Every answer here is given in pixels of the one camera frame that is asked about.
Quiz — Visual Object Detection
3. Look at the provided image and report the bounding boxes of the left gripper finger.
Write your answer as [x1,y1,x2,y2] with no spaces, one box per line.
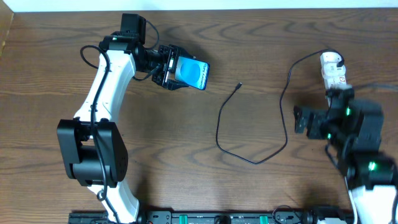
[174,45,196,59]
[167,80,189,90]

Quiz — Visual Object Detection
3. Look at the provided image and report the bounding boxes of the blue-screen Galaxy smartphone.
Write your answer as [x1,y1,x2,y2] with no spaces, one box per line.
[175,56,210,90]

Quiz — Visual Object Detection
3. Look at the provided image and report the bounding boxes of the black USB charging cable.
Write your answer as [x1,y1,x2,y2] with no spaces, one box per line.
[215,48,345,166]

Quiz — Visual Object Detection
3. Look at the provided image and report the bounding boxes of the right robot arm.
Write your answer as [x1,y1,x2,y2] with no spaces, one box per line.
[294,88,397,223]

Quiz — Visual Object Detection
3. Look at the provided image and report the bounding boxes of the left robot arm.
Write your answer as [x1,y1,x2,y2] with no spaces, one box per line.
[57,13,191,223]

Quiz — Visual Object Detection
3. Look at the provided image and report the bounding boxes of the white charger plug adapter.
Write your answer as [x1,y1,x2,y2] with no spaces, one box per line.
[320,51,346,79]

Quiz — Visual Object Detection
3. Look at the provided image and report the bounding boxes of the white power strip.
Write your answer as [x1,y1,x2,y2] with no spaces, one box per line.
[322,67,349,90]

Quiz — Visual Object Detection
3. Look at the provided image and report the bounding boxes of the white power strip cord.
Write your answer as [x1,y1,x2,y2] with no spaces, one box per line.
[344,175,356,215]

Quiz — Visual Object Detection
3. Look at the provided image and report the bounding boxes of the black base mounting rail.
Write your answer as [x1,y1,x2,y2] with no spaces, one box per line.
[67,211,354,224]

